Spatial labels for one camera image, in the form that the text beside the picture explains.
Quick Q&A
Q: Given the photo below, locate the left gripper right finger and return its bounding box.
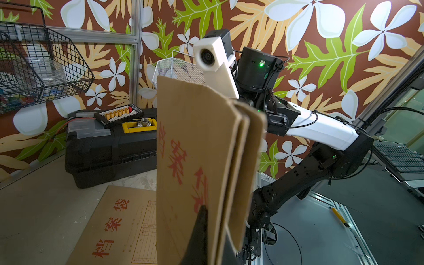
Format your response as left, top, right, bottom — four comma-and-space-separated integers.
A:
221, 229, 238, 265

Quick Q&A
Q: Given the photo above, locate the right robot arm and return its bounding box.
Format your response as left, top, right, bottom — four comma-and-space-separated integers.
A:
232, 47, 374, 265

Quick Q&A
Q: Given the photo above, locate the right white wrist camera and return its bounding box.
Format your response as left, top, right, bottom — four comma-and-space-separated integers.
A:
193, 29, 239, 99

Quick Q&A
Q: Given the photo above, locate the yellow pen on floor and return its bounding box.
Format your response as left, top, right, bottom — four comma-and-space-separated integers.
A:
331, 208, 350, 228

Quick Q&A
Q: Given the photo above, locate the black wire basket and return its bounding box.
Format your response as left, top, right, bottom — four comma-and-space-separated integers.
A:
1, 1, 95, 114

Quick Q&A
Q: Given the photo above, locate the white wire basket right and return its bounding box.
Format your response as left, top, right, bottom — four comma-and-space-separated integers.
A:
152, 51, 205, 88

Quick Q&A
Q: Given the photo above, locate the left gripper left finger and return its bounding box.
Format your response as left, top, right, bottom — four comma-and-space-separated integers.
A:
180, 205, 208, 265

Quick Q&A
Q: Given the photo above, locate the black yellow toolbox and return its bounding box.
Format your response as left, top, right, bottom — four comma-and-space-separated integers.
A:
65, 110, 157, 189

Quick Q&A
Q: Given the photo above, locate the brown kraft file bag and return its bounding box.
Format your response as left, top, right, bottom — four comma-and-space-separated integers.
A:
67, 185, 157, 265
156, 76, 267, 265

